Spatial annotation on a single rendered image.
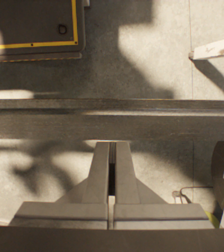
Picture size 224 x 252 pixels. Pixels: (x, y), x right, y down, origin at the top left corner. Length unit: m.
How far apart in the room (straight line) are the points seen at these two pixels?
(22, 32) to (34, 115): 0.53
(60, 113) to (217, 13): 1.03
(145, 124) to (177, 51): 0.83
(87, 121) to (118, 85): 0.76
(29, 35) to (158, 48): 0.62
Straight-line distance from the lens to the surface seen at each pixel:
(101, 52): 1.01
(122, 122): 0.26
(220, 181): 1.16
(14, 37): 0.78
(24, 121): 0.29
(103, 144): 0.15
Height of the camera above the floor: 1.01
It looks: 73 degrees down
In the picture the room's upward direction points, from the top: 177 degrees counter-clockwise
